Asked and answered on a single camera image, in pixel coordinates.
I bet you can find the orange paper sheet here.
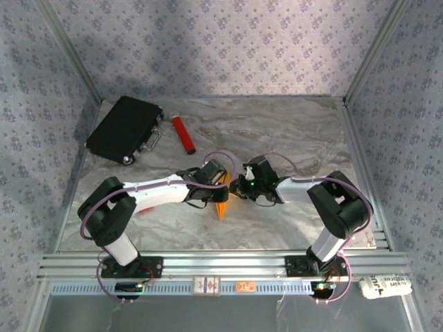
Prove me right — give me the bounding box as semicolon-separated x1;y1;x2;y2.
214;171;243;222

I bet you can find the crumpled white printed paper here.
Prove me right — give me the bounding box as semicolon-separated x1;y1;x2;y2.
358;274;415;301

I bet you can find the red cylindrical tube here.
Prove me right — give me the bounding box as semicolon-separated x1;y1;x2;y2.
170;112;197;156

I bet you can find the white printed label card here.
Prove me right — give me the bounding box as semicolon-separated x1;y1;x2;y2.
192;275;222;297

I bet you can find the black carrying case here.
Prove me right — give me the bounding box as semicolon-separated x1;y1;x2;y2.
85;95;165;166

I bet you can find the right black controller board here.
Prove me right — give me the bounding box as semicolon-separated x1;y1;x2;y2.
310;281;337;298

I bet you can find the black controller board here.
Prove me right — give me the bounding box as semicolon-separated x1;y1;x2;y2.
310;281;337;298
114;282;143;295

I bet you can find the grey metal panel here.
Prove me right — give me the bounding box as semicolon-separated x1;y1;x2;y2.
41;295;422;332

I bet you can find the left black controller board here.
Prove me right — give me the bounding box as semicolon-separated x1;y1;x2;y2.
114;282;143;295

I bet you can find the right gripper thin black cable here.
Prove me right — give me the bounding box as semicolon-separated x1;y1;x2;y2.
254;193;278;208

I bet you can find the long aluminium mounting rail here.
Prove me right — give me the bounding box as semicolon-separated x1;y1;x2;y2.
37;251;413;282

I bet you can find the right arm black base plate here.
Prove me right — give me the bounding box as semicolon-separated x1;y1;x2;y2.
284;255;349;277

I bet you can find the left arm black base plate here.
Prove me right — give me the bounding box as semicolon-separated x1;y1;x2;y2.
100;254;164;279

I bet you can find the grey slotted cable duct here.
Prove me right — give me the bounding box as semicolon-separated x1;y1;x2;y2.
50;280;314;297

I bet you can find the aluminium side rail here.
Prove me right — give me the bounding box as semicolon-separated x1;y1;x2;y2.
48;100;105;253
341;98;394;252

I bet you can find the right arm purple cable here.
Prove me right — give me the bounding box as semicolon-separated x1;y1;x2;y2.
264;151;374;305

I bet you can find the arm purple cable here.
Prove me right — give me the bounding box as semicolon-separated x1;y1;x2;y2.
264;151;374;305
79;150;238;305

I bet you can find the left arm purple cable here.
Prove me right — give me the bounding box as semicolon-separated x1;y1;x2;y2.
79;150;238;305

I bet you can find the aluminium frame post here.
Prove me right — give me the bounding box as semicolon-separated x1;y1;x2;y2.
341;0;413;107
34;0;107;104

